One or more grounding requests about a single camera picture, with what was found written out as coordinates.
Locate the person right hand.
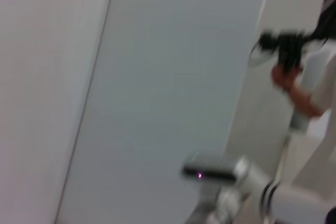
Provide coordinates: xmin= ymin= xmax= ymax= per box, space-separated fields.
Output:
xmin=271 ymin=63 xmax=303 ymax=91

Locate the person right forearm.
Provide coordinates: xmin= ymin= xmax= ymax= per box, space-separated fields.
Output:
xmin=285 ymin=83 xmax=325 ymax=118

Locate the robot head camera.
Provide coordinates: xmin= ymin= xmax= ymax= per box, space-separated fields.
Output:
xmin=182 ymin=152 xmax=250 ymax=183

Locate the white robot neck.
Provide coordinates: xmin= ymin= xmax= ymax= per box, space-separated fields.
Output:
xmin=206 ymin=175 xmax=336 ymax=224

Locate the person in white t-shirt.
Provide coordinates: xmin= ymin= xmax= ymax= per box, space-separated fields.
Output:
xmin=299 ymin=0 xmax=336 ymax=120

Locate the black handheld control device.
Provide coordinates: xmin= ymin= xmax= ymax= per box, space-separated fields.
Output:
xmin=249 ymin=30 xmax=316 ymax=74

